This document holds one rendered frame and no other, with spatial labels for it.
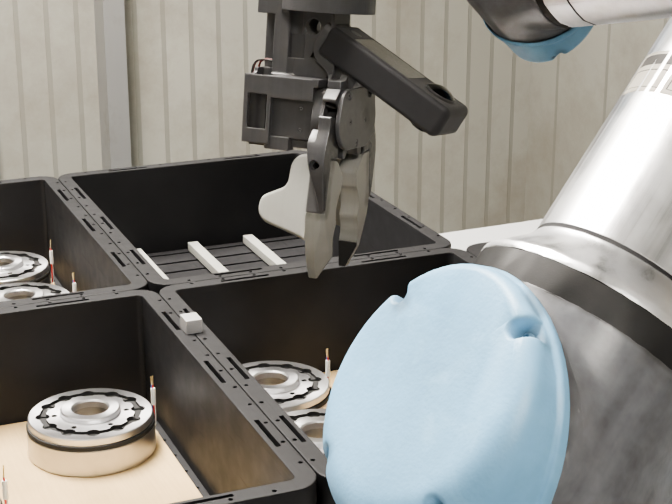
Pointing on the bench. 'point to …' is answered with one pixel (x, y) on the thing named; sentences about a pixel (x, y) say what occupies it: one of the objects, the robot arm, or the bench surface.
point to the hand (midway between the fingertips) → (338, 257)
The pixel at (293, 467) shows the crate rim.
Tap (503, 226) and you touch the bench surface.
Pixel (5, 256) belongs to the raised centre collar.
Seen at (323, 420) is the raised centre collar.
